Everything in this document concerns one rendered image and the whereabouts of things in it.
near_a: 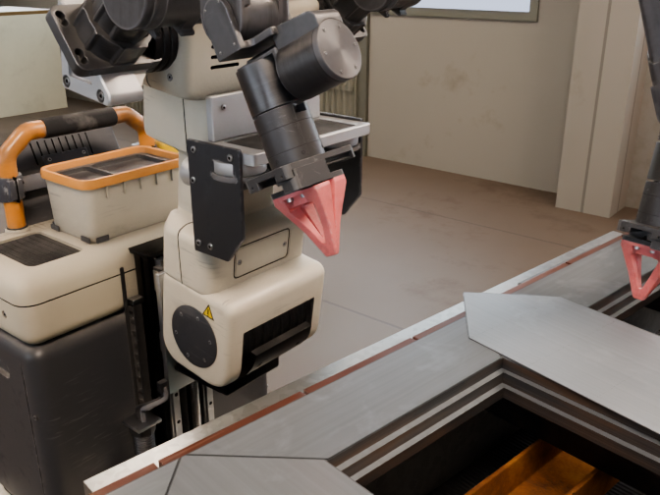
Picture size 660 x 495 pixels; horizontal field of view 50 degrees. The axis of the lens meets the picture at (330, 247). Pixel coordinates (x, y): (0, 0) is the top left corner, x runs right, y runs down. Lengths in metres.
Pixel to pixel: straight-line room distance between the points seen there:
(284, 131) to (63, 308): 0.64
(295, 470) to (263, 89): 0.35
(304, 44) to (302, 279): 0.56
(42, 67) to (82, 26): 6.31
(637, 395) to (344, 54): 0.45
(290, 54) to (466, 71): 3.94
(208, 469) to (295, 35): 0.39
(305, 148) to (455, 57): 3.95
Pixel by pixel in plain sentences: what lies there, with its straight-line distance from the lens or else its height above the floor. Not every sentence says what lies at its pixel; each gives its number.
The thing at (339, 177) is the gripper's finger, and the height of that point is 1.07.
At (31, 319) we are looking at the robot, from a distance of 1.22.
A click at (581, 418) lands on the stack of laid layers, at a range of 0.79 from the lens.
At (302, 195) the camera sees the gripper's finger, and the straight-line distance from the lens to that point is 0.70.
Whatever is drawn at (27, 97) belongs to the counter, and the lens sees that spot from 7.15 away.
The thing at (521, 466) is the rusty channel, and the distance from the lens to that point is 0.91.
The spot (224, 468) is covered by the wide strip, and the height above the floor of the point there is 0.85.
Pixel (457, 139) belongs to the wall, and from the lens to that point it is 4.69.
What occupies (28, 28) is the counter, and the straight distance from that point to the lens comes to 7.13.
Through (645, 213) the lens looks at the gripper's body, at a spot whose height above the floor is 0.97.
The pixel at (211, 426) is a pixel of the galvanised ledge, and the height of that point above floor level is 0.68.
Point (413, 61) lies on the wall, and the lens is 4.79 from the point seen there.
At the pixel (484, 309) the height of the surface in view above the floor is 0.86.
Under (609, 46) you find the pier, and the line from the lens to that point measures 3.96.
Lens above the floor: 1.26
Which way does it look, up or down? 22 degrees down
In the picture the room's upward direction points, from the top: straight up
